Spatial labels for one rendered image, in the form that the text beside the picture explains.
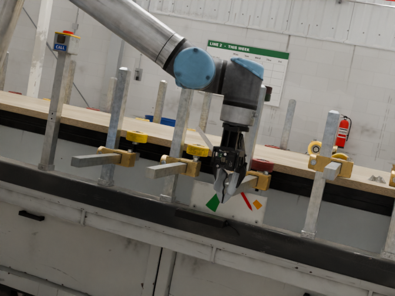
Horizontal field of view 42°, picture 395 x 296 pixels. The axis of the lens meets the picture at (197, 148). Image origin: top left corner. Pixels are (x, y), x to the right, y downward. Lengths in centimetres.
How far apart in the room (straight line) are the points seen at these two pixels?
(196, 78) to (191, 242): 82
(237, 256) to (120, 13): 96
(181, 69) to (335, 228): 99
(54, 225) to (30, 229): 13
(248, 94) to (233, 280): 96
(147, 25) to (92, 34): 864
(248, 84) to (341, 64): 763
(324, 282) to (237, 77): 79
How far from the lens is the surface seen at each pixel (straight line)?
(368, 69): 894
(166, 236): 189
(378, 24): 907
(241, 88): 131
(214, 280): 211
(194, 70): 117
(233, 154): 131
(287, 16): 908
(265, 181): 172
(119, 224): 195
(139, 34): 121
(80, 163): 165
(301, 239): 172
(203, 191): 178
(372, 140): 891
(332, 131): 169
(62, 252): 237
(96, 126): 213
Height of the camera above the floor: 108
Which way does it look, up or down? 5 degrees down
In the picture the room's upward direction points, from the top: 11 degrees clockwise
